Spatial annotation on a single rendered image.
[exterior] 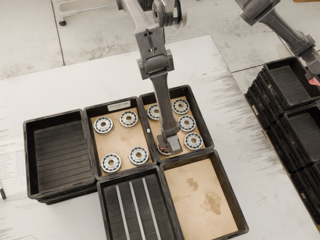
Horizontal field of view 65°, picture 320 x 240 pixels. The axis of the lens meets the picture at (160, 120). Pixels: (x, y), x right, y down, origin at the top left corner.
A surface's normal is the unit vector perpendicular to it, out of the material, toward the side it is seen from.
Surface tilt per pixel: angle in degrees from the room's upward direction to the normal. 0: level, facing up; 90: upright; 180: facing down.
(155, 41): 49
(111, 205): 0
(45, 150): 0
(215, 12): 0
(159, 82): 78
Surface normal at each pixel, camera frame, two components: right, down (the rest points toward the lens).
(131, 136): 0.05, -0.45
